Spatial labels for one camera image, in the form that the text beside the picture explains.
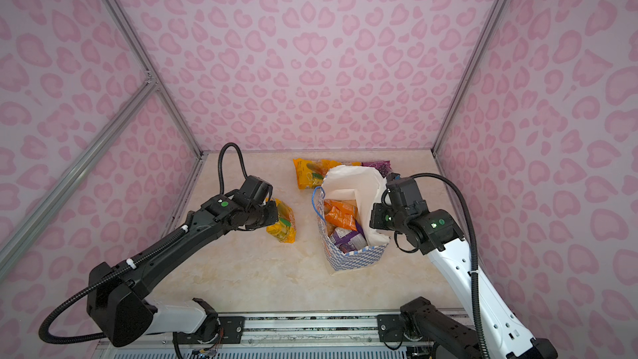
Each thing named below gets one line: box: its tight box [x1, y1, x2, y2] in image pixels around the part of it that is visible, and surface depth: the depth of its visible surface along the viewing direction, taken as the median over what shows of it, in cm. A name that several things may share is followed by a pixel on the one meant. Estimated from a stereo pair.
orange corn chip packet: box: [323, 198, 359, 232], surface depth 87 cm
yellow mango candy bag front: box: [265, 197, 297, 244], surface depth 84 cm
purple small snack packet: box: [330, 221, 368, 254], surface depth 86 cm
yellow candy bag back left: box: [292, 157, 343, 190], surface depth 106 cm
